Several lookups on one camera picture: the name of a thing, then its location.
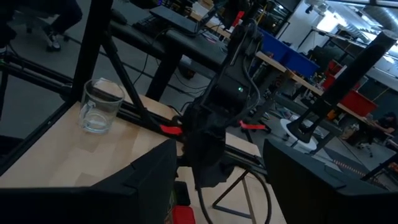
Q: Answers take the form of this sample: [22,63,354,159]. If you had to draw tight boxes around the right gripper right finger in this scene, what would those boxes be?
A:
[262,139,398,224]

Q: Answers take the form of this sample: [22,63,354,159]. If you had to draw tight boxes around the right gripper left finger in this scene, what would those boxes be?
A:
[0,138,178,224]

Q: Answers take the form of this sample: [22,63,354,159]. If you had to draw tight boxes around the black pepper tin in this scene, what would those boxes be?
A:
[173,181,192,207]

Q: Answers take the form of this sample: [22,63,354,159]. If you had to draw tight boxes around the red lid paprika tin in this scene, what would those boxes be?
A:
[172,204,197,224]

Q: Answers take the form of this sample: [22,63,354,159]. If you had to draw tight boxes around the wooden shelf riser black legs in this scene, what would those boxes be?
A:
[212,167,289,224]

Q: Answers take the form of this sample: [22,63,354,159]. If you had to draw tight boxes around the white round stand base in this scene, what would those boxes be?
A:
[279,118,318,153]

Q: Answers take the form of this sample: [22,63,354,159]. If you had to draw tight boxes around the clear glass mug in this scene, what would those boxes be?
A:
[77,78,126,134]

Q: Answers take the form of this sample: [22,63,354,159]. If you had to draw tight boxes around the person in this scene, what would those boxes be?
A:
[0,0,83,53]
[368,111,398,141]

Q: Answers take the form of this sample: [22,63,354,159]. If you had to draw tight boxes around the red storage bin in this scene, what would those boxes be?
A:
[338,90,379,118]

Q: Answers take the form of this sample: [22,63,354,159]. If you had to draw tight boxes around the black desk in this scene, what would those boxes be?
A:
[110,9,231,102]

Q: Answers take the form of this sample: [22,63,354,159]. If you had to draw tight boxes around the blue storage bin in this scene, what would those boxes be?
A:
[259,29,320,78]

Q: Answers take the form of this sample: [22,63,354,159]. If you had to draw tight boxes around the black stand pole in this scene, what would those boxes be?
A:
[285,29,398,144]

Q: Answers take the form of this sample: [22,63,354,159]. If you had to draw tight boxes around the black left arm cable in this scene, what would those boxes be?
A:
[195,169,273,224]

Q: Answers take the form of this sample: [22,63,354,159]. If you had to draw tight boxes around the black aluminium table frame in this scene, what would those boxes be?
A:
[0,0,268,175]

